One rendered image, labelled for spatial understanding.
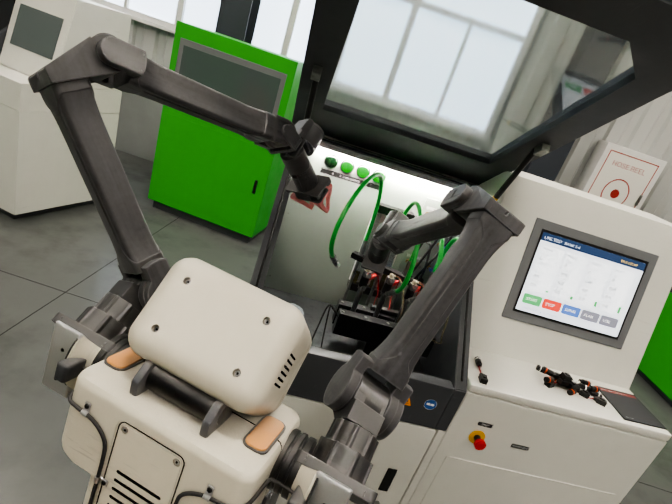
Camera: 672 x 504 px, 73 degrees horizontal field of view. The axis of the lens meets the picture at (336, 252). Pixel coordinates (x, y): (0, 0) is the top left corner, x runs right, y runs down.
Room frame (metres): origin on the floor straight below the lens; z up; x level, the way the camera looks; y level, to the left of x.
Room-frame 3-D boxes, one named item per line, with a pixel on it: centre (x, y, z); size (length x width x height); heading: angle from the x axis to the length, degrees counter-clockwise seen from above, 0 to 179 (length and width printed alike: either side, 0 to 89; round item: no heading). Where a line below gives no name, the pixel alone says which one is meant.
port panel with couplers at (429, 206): (1.65, -0.32, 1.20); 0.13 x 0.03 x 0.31; 99
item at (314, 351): (1.11, -0.15, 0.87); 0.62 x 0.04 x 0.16; 99
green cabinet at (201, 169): (4.18, 1.25, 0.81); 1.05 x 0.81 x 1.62; 85
